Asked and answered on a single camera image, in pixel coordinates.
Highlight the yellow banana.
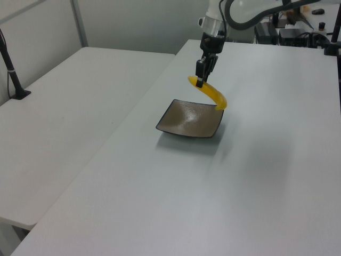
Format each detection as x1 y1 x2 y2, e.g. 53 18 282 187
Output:
187 76 228 111

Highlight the grey aluminium frame post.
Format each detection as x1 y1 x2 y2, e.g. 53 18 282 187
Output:
70 0 90 49

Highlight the white side table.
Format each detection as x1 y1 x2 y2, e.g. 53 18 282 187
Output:
0 46 177 231

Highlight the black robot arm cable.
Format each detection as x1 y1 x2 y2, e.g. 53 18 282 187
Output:
218 0 230 37

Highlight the square brown ceramic plate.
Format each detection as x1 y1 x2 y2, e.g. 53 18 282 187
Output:
155 99 225 139

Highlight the black electronics box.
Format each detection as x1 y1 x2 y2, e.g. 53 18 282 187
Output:
254 22 280 45
278 27 315 48

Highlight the black clamp stand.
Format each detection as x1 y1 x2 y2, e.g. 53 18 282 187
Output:
323 15 341 57

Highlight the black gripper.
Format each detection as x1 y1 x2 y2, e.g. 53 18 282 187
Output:
195 31 225 89

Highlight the black camera stand pole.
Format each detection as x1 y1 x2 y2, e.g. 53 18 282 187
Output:
0 28 32 100

